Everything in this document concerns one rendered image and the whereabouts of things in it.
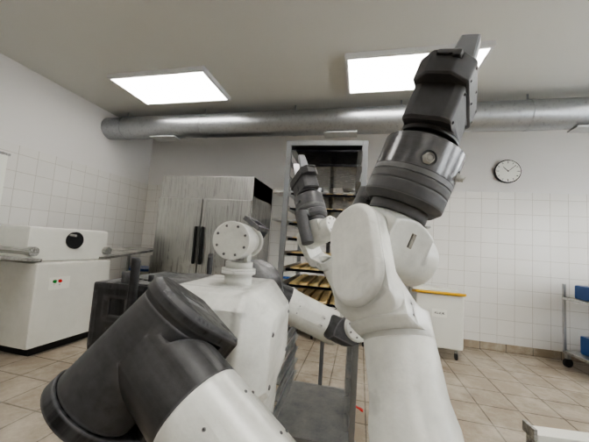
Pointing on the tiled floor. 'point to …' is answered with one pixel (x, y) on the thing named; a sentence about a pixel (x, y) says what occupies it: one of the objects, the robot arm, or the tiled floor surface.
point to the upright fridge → (204, 219)
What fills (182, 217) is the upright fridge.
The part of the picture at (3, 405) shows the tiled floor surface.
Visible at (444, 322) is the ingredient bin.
